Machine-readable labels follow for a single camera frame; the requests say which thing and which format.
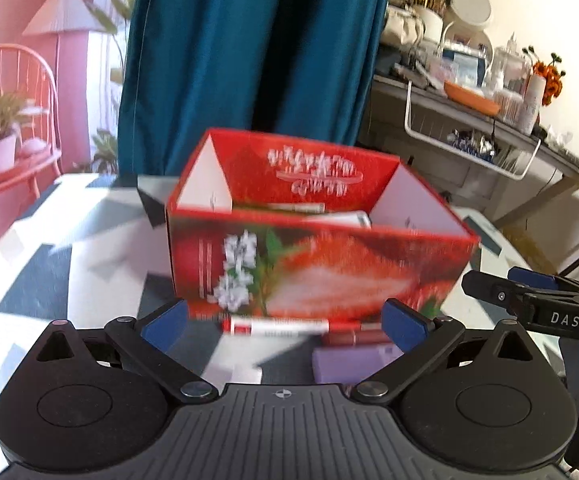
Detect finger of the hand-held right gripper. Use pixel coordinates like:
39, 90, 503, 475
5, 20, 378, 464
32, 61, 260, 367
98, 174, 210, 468
508, 266, 579, 294
462, 271, 533, 313

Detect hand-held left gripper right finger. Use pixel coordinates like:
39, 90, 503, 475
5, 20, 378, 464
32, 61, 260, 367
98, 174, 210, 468
352, 299, 556, 406

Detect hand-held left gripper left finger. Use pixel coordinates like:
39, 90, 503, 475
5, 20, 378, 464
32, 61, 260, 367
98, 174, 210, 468
18, 299, 219, 405

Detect brown lipstick tube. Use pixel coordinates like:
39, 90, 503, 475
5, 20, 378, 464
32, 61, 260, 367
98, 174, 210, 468
322, 327, 395, 346

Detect purple box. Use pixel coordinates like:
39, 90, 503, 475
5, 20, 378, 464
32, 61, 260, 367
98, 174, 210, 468
312, 342, 405, 386

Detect red strawberry print cardboard box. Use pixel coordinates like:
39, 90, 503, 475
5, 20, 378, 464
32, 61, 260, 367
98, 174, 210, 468
164, 128, 480, 322

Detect red capped white marker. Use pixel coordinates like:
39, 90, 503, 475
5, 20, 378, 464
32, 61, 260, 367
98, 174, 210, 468
221, 316, 330, 337

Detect grey dressing table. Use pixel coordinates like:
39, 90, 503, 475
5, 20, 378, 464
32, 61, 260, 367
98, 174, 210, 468
359, 74, 579, 241

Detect geometric patterned tablecloth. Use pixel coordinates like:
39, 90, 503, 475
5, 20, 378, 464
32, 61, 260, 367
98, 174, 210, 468
0, 172, 520, 480

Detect shiny foil packet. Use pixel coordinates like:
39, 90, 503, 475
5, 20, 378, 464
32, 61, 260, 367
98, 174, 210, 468
449, 130, 497, 162

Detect white bottle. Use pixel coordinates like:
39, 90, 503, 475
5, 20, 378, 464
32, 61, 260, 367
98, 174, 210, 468
519, 74, 543, 134

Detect cotton swab box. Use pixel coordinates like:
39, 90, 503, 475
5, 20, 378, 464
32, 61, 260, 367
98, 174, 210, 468
494, 91, 523, 122

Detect orange bowl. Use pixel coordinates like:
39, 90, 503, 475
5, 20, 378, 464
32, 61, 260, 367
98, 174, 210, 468
443, 81, 501, 115

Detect orange flower bouquet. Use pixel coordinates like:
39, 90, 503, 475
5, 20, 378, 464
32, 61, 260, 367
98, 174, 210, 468
522, 47, 567, 107

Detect clear plastic organizer box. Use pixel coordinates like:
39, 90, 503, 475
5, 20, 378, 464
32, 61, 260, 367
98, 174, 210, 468
492, 32, 533, 92

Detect blue box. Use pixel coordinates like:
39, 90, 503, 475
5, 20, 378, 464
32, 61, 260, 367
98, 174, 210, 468
444, 42, 490, 86

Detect white makeup brush holder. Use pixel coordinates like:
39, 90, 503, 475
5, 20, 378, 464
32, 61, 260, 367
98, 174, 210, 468
409, 0, 446, 45

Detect round white mirror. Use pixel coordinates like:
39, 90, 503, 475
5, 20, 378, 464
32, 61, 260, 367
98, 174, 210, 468
444, 0, 493, 48

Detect teal curtain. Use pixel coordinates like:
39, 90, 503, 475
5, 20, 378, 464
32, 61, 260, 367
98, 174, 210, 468
118, 0, 395, 181

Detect white cloth bundle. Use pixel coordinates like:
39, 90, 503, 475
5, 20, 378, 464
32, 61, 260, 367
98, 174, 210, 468
382, 5, 423, 45

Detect white wire basket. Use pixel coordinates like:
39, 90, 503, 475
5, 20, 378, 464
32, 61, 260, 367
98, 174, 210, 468
404, 80, 543, 180

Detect printed pink room wall backdrop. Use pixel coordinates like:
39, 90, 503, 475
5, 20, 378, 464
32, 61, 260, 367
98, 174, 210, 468
0, 0, 143, 281

